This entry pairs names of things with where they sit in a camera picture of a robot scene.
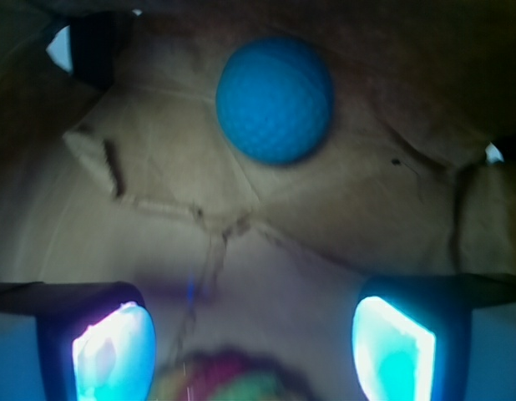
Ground brown paper bag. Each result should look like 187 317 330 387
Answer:
0 1 516 400

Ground blue dimpled ball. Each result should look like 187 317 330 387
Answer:
215 37 334 165

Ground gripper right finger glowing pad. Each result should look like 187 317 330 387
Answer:
352 273 516 400

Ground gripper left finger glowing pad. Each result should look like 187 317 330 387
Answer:
0 282 156 400

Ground multicolour twisted rope toy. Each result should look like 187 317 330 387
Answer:
149 348 319 400

